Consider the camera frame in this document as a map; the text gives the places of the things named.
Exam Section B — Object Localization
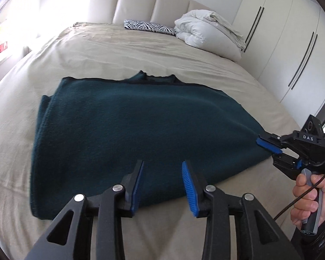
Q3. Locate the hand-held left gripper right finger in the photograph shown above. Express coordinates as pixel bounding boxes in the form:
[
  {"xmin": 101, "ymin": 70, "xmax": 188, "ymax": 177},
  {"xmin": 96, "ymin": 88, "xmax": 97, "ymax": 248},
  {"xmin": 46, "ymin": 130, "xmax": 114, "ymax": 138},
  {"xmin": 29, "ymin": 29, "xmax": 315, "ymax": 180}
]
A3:
[{"xmin": 181, "ymin": 160, "xmax": 294, "ymax": 260}]

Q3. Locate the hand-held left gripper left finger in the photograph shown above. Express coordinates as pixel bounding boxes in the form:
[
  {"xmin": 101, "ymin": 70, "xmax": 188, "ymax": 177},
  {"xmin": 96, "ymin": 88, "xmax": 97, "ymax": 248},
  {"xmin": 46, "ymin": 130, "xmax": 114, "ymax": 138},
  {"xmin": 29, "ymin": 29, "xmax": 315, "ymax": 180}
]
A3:
[{"xmin": 24, "ymin": 159, "xmax": 145, "ymax": 260}]

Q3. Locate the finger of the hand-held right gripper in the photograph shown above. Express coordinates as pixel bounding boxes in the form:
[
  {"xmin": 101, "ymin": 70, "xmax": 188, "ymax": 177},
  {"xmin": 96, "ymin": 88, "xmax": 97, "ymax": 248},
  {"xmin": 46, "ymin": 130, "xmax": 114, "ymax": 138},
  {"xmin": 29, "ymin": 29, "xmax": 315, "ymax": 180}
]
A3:
[
  {"xmin": 256, "ymin": 133, "xmax": 296, "ymax": 155},
  {"xmin": 272, "ymin": 154, "xmax": 304, "ymax": 180}
]

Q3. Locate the dark teal knit sweater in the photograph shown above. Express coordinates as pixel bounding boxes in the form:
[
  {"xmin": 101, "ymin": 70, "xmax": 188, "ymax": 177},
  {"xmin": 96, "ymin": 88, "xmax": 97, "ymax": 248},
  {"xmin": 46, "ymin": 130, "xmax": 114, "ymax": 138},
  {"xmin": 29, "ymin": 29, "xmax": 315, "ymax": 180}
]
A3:
[{"xmin": 30, "ymin": 70, "xmax": 275, "ymax": 220}]

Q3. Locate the person's right forearm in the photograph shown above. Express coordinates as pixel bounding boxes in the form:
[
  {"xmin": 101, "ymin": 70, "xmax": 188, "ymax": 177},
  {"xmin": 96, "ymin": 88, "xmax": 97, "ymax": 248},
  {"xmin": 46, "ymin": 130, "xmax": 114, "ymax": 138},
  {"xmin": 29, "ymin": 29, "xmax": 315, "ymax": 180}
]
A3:
[{"xmin": 289, "ymin": 214, "xmax": 325, "ymax": 260}]

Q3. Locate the person's right hand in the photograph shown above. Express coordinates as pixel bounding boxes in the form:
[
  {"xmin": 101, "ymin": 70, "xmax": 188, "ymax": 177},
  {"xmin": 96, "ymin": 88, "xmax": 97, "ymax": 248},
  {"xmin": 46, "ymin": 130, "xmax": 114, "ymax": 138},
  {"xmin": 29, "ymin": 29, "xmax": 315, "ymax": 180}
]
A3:
[{"xmin": 290, "ymin": 173, "xmax": 325, "ymax": 231}]

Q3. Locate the white wardrobe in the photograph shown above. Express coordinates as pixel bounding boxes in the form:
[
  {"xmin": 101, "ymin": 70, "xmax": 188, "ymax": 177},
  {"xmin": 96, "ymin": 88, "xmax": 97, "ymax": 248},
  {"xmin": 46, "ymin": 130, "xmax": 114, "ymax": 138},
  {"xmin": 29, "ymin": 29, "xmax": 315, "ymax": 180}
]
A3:
[{"xmin": 231, "ymin": 0, "xmax": 325, "ymax": 117}]

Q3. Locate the white pillow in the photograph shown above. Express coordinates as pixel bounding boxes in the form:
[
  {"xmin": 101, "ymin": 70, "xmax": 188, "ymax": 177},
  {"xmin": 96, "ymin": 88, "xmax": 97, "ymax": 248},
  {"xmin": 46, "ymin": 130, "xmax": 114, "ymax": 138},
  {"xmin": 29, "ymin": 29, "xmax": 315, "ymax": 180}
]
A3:
[{"xmin": 184, "ymin": 24, "xmax": 243, "ymax": 62}]

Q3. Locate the bed with beige sheet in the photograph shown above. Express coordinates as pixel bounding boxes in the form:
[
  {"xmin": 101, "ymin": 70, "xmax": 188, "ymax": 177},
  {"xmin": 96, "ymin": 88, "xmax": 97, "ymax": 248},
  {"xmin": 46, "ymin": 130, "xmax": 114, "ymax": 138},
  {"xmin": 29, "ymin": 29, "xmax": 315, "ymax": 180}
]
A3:
[{"xmin": 0, "ymin": 22, "xmax": 319, "ymax": 260}]

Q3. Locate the folded white duvet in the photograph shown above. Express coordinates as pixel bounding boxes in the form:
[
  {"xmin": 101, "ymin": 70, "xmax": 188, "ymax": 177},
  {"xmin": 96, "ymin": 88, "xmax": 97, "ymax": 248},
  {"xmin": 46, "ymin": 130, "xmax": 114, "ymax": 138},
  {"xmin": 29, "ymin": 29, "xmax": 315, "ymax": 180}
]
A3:
[{"xmin": 174, "ymin": 9, "xmax": 246, "ymax": 51}]

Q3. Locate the zebra print pillow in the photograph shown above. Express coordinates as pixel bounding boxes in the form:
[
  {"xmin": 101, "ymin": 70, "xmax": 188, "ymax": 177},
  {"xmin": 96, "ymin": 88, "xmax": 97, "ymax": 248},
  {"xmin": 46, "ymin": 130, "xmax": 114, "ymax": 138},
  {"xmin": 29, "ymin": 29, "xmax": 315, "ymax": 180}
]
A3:
[{"xmin": 124, "ymin": 19, "xmax": 177, "ymax": 36}]

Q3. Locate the beige padded headboard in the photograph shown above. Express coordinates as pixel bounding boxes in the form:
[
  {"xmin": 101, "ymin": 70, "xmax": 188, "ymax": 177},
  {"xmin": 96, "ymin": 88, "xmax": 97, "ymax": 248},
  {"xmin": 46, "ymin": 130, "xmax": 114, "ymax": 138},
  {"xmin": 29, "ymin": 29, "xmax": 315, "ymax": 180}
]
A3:
[{"xmin": 85, "ymin": 0, "xmax": 220, "ymax": 29}]

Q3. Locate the black cable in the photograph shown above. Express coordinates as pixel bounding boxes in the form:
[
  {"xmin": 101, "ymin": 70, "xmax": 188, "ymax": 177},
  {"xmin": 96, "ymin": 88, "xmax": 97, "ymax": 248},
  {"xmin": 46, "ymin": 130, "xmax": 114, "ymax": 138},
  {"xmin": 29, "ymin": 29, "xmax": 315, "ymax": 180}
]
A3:
[{"xmin": 273, "ymin": 157, "xmax": 325, "ymax": 221}]

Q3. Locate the black wardrobe handle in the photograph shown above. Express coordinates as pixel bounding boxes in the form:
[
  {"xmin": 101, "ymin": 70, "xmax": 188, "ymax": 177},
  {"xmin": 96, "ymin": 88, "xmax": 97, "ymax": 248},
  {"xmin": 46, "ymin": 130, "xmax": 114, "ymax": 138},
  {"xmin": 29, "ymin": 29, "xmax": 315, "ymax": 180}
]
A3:
[
  {"xmin": 291, "ymin": 34, "xmax": 318, "ymax": 90},
  {"xmin": 287, "ymin": 31, "xmax": 315, "ymax": 88},
  {"xmin": 248, "ymin": 7, "xmax": 265, "ymax": 52},
  {"xmin": 245, "ymin": 6, "xmax": 262, "ymax": 51}
]

